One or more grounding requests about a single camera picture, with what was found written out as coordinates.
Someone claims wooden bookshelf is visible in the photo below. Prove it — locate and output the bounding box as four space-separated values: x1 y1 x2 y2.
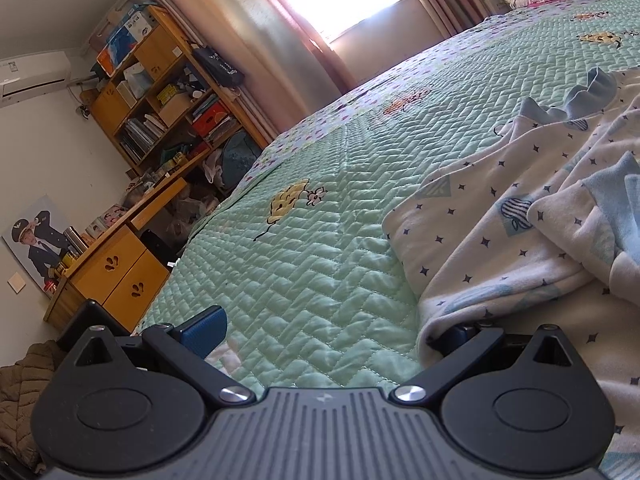
80 5 271 171

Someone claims brown quilted jacket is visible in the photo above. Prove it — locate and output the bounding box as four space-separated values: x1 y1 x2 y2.
0 340 68 473

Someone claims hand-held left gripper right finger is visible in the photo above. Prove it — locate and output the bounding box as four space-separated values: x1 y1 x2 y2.
390 324 576 405

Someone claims wooden desk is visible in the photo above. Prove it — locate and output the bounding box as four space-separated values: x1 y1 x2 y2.
44 177 188 333

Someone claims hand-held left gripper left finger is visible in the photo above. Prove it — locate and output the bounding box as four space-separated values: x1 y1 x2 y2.
67 305 257 407

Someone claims white plastic bag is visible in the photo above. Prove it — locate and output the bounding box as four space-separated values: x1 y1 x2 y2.
165 195 221 241

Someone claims silver thermos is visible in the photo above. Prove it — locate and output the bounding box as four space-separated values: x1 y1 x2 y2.
62 226 91 257

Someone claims white air conditioner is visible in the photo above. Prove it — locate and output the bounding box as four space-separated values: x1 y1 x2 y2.
0 50 71 106

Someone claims framed portrait photo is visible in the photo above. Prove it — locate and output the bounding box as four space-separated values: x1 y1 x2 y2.
2 195 73 298

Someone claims navy hanging bag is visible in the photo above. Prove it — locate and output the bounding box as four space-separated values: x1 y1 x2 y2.
192 46 246 88

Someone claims white dotted shirt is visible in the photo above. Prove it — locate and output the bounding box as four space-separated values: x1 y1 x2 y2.
382 67 640 480

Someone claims blue bag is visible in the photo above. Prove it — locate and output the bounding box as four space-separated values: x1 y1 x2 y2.
220 132 263 191

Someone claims green quilted bee bedspread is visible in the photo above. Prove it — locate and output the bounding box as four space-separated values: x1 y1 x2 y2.
132 0 640 480

